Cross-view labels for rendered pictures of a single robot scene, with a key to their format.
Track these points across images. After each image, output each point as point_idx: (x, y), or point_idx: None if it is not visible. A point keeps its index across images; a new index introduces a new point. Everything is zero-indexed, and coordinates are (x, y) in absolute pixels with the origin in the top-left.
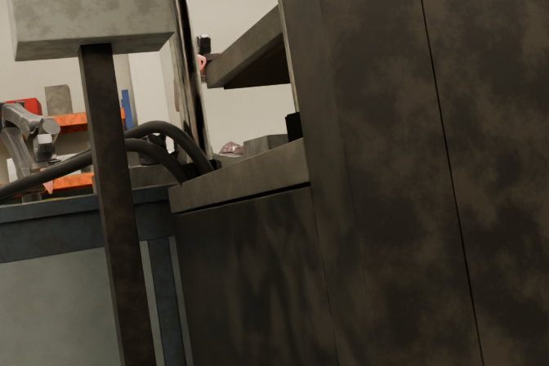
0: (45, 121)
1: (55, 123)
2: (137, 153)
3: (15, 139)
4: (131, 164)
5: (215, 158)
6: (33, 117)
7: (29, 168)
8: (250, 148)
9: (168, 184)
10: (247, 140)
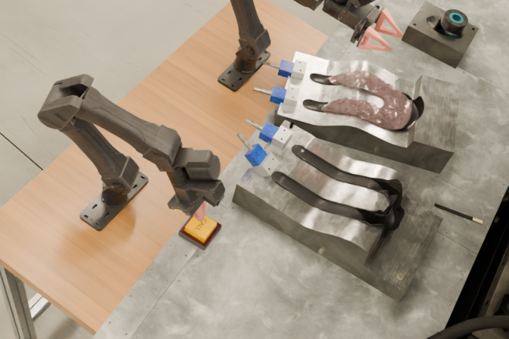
0: (210, 165)
1: (216, 157)
2: (380, 234)
3: (91, 132)
4: (375, 245)
5: (356, 130)
6: (163, 138)
7: (177, 208)
8: (421, 149)
9: (457, 300)
10: (420, 143)
